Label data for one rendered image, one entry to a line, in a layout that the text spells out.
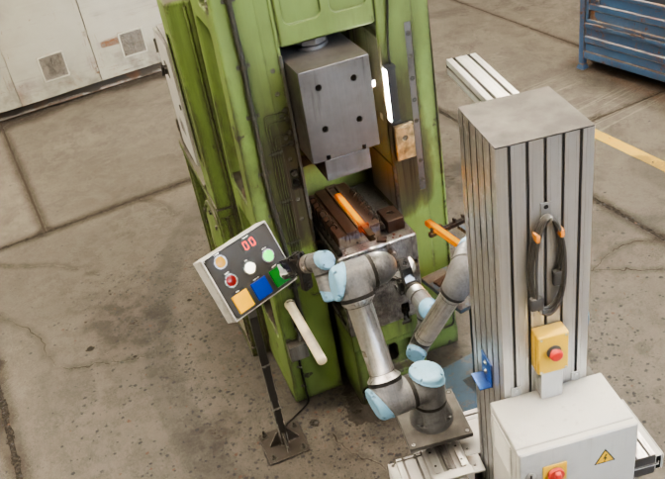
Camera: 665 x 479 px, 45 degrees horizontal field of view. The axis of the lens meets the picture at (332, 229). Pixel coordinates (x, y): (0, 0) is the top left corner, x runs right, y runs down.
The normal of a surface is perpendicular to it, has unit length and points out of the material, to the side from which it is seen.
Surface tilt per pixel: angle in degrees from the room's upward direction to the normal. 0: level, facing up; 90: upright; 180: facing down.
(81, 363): 0
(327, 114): 90
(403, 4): 90
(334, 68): 90
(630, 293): 0
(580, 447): 90
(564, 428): 0
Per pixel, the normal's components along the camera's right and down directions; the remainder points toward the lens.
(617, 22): -0.83, 0.39
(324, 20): 0.36, 0.47
